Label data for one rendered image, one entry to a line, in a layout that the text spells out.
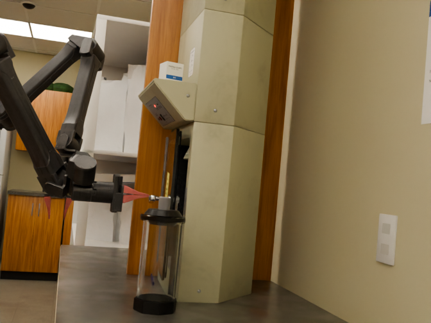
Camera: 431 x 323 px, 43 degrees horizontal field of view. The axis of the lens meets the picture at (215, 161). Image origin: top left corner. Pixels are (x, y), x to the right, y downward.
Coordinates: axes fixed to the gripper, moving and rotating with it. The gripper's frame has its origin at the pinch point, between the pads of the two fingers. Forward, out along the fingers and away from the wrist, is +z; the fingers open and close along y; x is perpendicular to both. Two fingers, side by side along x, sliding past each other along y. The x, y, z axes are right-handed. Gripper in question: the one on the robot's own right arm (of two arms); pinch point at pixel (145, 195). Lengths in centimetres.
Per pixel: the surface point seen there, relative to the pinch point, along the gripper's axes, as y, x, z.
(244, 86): 32.1, -9.0, 22.7
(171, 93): 27.2, -11.6, 2.5
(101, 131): 27, 131, -7
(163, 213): -3.0, -24.6, 1.1
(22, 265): -102, 490, -60
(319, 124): 26, 4, 52
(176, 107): 23.6, -11.4, 4.1
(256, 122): 23.6, -1.9, 29.7
